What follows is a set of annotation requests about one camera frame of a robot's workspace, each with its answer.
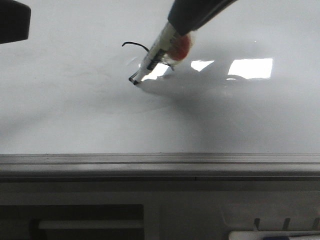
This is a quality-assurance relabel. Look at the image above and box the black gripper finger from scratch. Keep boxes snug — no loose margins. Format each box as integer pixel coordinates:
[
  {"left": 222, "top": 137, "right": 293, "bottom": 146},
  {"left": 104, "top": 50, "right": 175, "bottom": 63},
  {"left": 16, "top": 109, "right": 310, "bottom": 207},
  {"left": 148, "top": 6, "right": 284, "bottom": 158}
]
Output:
[
  {"left": 167, "top": 0, "right": 235, "bottom": 36},
  {"left": 0, "top": 0, "right": 31, "bottom": 44}
]

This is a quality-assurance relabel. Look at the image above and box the red magnet taped to marker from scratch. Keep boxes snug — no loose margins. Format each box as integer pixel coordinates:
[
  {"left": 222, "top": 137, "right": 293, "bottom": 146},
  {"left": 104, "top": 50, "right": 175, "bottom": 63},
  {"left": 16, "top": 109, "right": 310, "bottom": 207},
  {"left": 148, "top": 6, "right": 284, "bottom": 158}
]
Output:
[{"left": 163, "top": 31, "right": 195, "bottom": 68}]

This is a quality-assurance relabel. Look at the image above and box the white black whiteboard marker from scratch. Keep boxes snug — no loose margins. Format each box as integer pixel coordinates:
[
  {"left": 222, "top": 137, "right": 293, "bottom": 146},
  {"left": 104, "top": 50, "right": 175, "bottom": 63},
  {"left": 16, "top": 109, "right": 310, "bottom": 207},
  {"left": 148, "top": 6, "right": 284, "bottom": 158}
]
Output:
[{"left": 129, "top": 22, "right": 180, "bottom": 85}]

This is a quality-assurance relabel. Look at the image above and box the white tray with blue item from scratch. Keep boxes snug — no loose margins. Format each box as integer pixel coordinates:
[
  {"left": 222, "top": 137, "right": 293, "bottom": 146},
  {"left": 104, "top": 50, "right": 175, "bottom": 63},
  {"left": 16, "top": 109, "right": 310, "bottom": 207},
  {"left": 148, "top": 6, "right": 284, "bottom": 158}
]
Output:
[{"left": 228, "top": 230, "right": 320, "bottom": 240}]

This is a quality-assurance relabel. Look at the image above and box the white whiteboard with aluminium frame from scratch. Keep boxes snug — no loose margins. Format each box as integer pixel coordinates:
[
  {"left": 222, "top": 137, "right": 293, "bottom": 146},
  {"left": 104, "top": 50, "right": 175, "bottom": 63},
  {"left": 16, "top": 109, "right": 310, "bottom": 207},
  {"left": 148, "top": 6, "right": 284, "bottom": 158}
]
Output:
[{"left": 0, "top": 0, "right": 320, "bottom": 178}]

